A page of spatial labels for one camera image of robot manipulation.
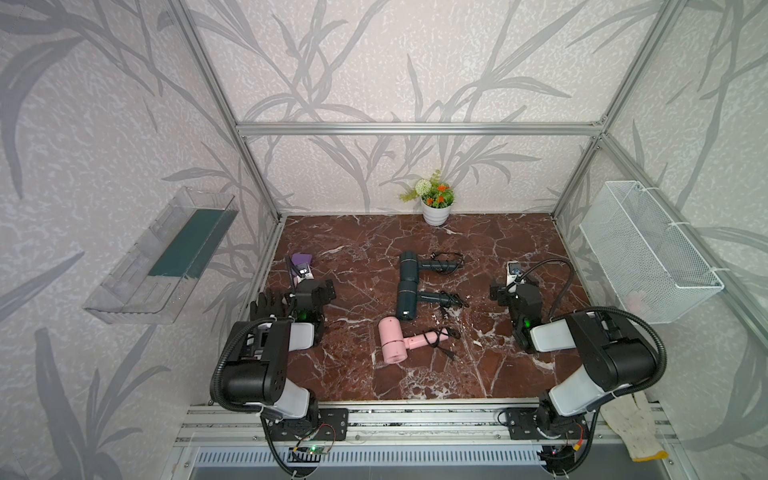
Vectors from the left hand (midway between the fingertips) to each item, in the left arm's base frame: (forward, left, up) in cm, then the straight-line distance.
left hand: (310, 281), depth 94 cm
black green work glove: (-7, +14, -5) cm, 16 cm away
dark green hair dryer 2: (-4, -31, -2) cm, 31 cm away
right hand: (+2, -64, +2) cm, 64 cm away
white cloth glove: (-37, -87, -4) cm, 95 cm away
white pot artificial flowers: (+30, -41, +8) cm, 52 cm away
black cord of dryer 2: (-5, -46, -2) cm, 46 cm away
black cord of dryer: (+15, -41, -5) cm, 44 cm away
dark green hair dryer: (+7, -31, -1) cm, 32 cm away
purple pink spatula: (+13, +7, -5) cm, 16 cm away
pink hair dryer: (-20, -27, -1) cm, 34 cm away
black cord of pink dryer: (-15, -42, -3) cm, 44 cm away
